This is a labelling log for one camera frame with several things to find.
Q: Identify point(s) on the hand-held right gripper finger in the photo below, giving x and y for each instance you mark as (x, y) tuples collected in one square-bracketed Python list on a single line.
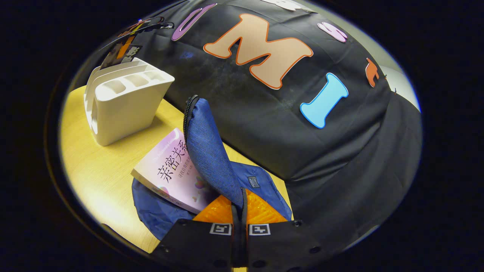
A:
[(244, 226), (235, 226)]

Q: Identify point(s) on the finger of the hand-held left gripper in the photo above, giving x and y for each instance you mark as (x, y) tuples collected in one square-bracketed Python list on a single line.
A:
[(124, 45)]

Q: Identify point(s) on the white bookshelf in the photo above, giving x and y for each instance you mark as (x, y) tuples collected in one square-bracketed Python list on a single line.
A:
[(128, 109)]

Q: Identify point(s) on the blue schoolbag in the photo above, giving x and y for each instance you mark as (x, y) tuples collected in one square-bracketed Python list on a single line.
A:
[(208, 151)]

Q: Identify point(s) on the pink cover book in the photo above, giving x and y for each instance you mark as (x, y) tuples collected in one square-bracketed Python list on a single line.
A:
[(166, 170)]

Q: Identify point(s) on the black backdrop cloth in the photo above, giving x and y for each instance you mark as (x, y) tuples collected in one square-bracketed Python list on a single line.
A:
[(340, 151)]

